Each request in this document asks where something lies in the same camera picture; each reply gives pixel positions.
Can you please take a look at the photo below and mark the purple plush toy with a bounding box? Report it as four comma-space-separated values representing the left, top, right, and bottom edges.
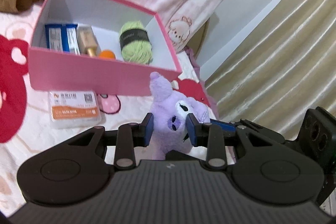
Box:
150, 72, 210, 160

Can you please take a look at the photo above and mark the clear dental floss box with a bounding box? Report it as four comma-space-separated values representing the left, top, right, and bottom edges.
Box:
49, 91, 101, 129

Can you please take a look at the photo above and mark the green yarn ball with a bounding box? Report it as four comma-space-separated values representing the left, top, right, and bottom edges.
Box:
119, 21, 153, 65

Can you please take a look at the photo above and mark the beige striped curtain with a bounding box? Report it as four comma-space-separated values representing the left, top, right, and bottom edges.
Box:
206, 0, 335, 139

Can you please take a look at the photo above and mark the orange ball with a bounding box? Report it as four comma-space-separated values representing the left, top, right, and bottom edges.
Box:
99, 50, 116, 60

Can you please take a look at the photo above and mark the gold cosmetic bottle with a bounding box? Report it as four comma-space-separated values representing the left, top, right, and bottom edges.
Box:
76, 26, 98, 57

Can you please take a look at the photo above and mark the white bear print bedsheet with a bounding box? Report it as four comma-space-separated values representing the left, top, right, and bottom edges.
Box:
0, 0, 219, 217

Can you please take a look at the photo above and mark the pink storage box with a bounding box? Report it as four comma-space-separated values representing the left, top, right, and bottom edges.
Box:
28, 0, 182, 96

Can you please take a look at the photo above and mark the blue snack packet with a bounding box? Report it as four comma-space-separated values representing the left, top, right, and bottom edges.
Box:
61, 24, 80, 55
45, 24, 63, 52

